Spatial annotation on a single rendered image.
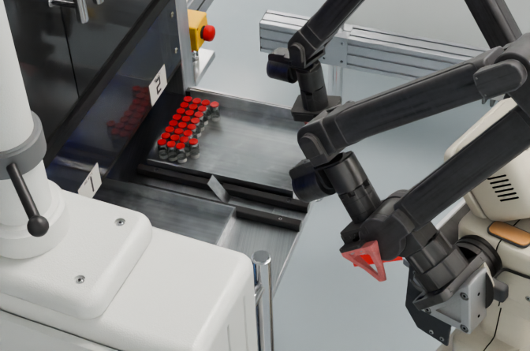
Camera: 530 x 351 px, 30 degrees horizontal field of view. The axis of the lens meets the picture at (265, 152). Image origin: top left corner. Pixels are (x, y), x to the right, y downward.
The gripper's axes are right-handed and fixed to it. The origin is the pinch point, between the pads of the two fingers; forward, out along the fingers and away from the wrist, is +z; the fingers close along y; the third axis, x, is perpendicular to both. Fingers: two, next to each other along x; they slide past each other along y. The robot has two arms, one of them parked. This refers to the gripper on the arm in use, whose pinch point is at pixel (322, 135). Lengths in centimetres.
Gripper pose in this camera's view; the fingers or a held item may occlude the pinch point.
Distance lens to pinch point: 226.1
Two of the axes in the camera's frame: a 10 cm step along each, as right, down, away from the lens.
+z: 1.9, 7.6, 6.2
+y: -9.3, -0.7, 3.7
